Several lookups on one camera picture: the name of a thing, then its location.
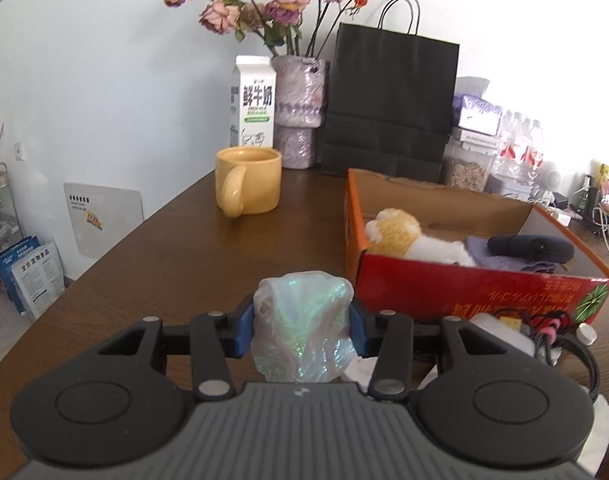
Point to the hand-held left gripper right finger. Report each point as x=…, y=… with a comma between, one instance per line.
x=362, y=332

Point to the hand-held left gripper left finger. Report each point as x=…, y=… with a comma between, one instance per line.
x=242, y=331

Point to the iridescent plastic bag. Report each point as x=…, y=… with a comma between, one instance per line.
x=304, y=325

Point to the red cardboard box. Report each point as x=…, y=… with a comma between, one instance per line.
x=434, y=290

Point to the yellow white plush sheep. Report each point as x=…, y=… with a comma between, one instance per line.
x=399, y=232

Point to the white plastic swab container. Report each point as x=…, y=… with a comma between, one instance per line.
x=484, y=323

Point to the blue cloth pouch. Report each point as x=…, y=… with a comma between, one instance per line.
x=499, y=260

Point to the black zip case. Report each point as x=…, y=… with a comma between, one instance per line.
x=529, y=249

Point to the white ribbed lid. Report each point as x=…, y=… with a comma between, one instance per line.
x=587, y=333

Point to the white padded cloth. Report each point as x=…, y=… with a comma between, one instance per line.
x=597, y=430

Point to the yellow mug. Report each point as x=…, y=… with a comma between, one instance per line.
x=252, y=180

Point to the white sign board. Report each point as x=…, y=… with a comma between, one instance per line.
x=104, y=220

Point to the clear seed storage jar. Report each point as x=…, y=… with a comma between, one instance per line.
x=467, y=170

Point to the grey tin box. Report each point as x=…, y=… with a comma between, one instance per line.
x=509, y=186

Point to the blue and white bags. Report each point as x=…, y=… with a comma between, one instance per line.
x=37, y=280

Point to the white green milk carton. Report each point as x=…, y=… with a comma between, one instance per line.
x=254, y=105

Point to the black paper bag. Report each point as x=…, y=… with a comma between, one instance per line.
x=389, y=100

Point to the white round desk fan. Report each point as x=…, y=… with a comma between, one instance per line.
x=549, y=180

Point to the purple wrapped vase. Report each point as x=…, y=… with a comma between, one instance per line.
x=297, y=95

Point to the blue printed pamphlet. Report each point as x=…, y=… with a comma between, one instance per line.
x=9, y=260

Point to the water bottles pack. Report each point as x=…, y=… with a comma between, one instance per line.
x=520, y=147

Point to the purple tissue pack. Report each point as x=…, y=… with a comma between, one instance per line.
x=474, y=112

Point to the small green bottle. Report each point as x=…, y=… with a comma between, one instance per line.
x=589, y=197

